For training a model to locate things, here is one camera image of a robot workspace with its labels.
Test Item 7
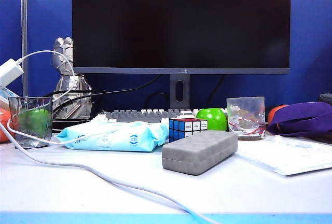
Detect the grey felt glasses case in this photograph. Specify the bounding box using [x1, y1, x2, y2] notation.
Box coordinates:
[162, 130, 239, 176]

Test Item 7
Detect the light blue wipes pack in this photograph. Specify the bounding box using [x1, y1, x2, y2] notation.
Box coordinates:
[56, 119, 170, 152]

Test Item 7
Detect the dark clear faceted cup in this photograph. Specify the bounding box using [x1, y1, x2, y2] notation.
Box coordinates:
[8, 96, 54, 149]

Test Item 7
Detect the grey monitor stand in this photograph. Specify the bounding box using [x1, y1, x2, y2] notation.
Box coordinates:
[170, 74, 190, 110]

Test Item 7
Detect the rubiks cube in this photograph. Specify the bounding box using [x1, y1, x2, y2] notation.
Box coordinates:
[168, 118, 209, 143]

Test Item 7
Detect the grey and white keyboard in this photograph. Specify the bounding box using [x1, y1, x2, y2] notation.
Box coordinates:
[97, 108, 228, 124]

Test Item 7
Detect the green apple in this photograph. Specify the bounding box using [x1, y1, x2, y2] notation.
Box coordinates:
[195, 107, 228, 132]
[17, 108, 50, 134]

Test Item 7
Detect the black computer monitor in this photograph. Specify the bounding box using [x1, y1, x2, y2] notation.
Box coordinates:
[72, 0, 291, 75]

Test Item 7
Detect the clear printed glass cup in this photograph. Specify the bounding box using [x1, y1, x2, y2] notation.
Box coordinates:
[226, 96, 267, 141]

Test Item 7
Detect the orange fruit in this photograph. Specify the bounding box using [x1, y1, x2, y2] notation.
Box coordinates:
[0, 108, 16, 143]
[267, 105, 287, 123]

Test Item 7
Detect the silver fist figurine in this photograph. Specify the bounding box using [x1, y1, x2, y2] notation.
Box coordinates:
[51, 37, 93, 120]

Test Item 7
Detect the purple cloth bag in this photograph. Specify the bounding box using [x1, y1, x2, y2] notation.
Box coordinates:
[267, 102, 332, 138]

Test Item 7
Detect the white power adapter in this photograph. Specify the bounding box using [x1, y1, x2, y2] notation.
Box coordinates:
[0, 58, 24, 88]

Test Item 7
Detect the dark grey pouch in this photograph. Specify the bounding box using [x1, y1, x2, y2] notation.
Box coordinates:
[317, 93, 332, 105]

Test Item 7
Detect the light blue patterned box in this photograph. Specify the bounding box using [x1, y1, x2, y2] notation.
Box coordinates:
[0, 87, 18, 110]

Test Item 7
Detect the black monitor cable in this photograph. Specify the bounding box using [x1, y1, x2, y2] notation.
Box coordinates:
[206, 75, 225, 108]
[51, 75, 162, 110]
[145, 92, 171, 109]

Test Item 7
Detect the thin white charger cable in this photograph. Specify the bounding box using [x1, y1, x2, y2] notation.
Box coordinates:
[0, 49, 156, 146]

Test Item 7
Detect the grey partition post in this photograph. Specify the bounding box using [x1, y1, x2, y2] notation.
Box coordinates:
[22, 0, 29, 97]

